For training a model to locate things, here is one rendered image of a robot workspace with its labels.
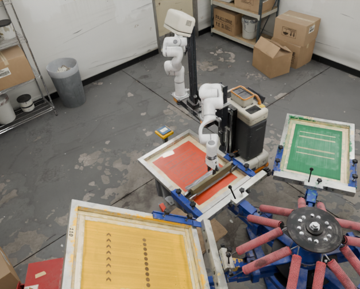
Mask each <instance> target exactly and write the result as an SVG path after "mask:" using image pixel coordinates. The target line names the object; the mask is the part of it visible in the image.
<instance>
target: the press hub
mask: <svg viewBox="0 0 360 289"><path fill-rule="evenodd" d="M283 232H284V234H286V235H287V236H288V237H289V238H291V239H292V240H293V241H292V242H291V244H290V246H289V247H290V248H293V247H295V246H297V245H298V246H299V247H300V248H299V254H298V255H299V256H301V257H302V260H301V266H300V268H303V269H306V270H308V275H307V286H306V289H312V284H313V277H314V273H315V267H316V262H318V261H321V258H322V254H323V253H329V252H332V251H334V250H336V249H337V248H338V247H339V246H340V244H341V242H342V240H343V231H342V227H341V225H340V224H339V223H338V221H337V220H336V218H335V217H333V216H332V215H331V214H329V213H328V212H326V211H325V210H322V209H319V208H315V207H310V206H306V207H302V208H298V209H296V210H294V211H293V212H292V213H291V214H290V215H289V216H288V218H287V230H286V231H283ZM283 247H286V245H285V244H283V243H282V242H281V241H280V240H279V239H278V238H276V239H275V240H274V242H273V245H272V251H271V253H272V252H274V251H277V250H279V249H281V248H283ZM297 250H298V247H297V248H294V249H292V254H291V255H289V257H290V259H291V260H292V255H294V254H295V255H297ZM328 258H329V259H331V258H333V259H335V260H336V262H337V263H338V258H337V255H336V254H334V255H328ZM327 260H328V259H327V258H326V257H325V256H323V262H324V263H325V264H326V262H327ZM290 266H291V263H286V264H280V265H277V266H276V267H277V269H278V270H279V272H278V273H274V276H275V278H276V279H277V280H278V282H279V283H280V284H281V285H283V287H282V289H286V287H287V282H288V276H289V270H290ZM326 267H327V268H328V269H329V270H330V268H329V267H328V265H327V264H326Z"/></svg>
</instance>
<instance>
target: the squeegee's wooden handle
mask: <svg viewBox="0 0 360 289"><path fill-rule="evenodd" d="M231 168H232V164H231V163H230V162H229V163H227V164H226V165H224V166H223V167H221V168H220V169H219V171H216V174H214V175H213V174H211V175H210V176H209V177H207V178H206V179H204V180H202V182H200V183H198V184H197V185H195V186H194V187H193V188H191V196H193V195H194V194H195V193H196V194H198V193H199V192H200V191H202V190H203V189H205V188H206V187H207V186H209V185H210V184H212V183H213V182H215V181H216V180H217V179H219V178H220V177H221V176H223V175H225V174H226V173H227V172H229V171H230V169H231Z"/></svg>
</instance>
